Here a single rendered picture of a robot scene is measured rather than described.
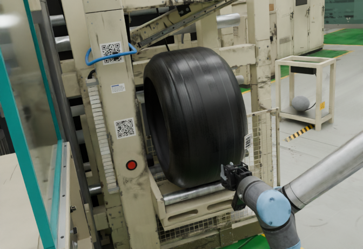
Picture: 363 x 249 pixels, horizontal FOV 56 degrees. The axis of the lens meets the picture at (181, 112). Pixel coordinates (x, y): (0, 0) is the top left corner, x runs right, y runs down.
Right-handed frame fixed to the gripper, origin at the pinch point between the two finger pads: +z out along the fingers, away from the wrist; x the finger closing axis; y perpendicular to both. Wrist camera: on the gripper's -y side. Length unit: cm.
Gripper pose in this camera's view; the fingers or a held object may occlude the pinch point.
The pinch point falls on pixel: (224, 174)
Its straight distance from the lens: 131.4
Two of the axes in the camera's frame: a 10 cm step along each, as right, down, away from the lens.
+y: -1.4, -9.7, -2.1
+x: -9.5, 2.0, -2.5
